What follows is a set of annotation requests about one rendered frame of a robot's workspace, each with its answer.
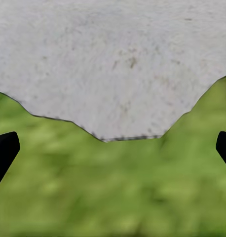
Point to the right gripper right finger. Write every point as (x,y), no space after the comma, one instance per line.
(221,145)

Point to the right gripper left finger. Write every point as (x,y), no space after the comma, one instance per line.
(9,148)

